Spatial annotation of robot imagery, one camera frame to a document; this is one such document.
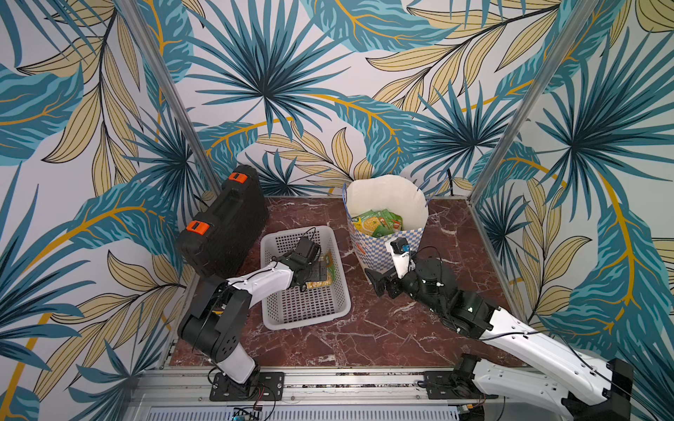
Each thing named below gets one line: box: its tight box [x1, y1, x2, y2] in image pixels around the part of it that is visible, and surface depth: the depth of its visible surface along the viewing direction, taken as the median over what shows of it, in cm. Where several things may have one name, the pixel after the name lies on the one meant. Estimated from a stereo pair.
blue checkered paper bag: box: [342, 174, 429, 274], surface depth 94 cm
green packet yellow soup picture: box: [305, 249, 337, 289], surface depth 94 cm
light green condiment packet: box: [376, 208, 403, 234], surface depth 103 cm
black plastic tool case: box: [176, 164, 269, 282], surface depth 83 cm
